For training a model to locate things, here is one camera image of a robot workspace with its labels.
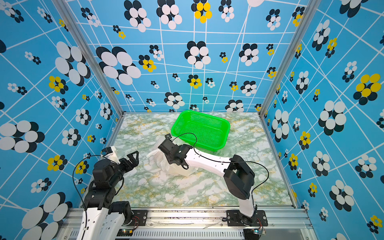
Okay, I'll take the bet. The white plastic bag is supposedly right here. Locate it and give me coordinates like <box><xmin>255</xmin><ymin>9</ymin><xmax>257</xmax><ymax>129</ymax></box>
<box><xmin>147</xmin><ymin>149</ymin><xmax>199</xmax><ymax>177</ymax></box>

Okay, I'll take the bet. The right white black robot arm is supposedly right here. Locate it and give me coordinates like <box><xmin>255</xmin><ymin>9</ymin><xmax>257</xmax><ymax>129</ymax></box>
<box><xmin>159</xmin><ymin>139</ymin><xmax>257</xmax><ymax>226</ymax></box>

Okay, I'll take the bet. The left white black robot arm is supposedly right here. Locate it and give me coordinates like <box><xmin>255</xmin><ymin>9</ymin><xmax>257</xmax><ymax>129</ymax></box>
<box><xmin>77</xmin><ymin>151</ymin><xmax>140</xmax><ymax>240</ymax></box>

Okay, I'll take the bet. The green plastic basket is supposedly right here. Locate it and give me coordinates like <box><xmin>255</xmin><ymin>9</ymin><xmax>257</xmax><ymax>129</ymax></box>
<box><xmin>171</xmin><ymin>110</ymin><xmax>231</xmax><ymax>152</ymax></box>

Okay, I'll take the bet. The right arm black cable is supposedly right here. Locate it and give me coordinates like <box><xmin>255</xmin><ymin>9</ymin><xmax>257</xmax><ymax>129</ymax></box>
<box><xmin>171</xmin><ymin>132</ymin><xmax>270</xmax><ymax>199</ymax></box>

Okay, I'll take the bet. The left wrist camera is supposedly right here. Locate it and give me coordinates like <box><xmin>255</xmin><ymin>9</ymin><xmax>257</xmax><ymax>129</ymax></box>
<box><xmin>101</xmin><ymin>146</ymin><xmax>120</xmax><ymax>164</ymax></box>

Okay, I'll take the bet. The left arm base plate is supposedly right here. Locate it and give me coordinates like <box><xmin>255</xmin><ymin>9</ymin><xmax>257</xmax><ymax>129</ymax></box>
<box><xmin>123</xmin><ymin>210</ymin><xmax>148</xmax><ymax>227</ymax></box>

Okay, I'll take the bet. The aluminium front rail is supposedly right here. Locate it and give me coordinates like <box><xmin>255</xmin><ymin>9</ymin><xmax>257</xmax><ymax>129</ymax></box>
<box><xmin>57</xmin><ymin>206</ymin><xmax>317</xmax><ymax>240</ymax></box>

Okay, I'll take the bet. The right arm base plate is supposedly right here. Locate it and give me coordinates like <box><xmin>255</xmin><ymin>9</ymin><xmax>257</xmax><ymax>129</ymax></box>
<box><xmin>226</xmin><ymin>210</ymin><xmax>268</xmax><ymax>228</ymax></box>

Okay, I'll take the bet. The right aluminium corner post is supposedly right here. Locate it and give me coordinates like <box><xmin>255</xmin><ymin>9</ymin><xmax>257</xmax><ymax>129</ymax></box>
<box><xmin>260</xmin><ymin>0</ymin><xmax>321</xmax><ymax>117</ymax></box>

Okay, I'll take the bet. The aluminium corner post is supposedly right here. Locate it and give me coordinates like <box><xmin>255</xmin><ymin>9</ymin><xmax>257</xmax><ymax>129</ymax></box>
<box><xmin>260</xmin><ymin>0</ymin><xmax>321</xmax><ymax>117</ymax></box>
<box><xmin>52</xmin><ymin>0</ymin><xmax>124</xmax><ymax>118</ymax></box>

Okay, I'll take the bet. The left aluminium corner post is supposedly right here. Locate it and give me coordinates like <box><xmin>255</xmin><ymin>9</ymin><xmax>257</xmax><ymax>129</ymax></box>
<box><xmin>52</xmin><ymin>0</ymin><xmax>124</xmax><ymax>118</ymax></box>

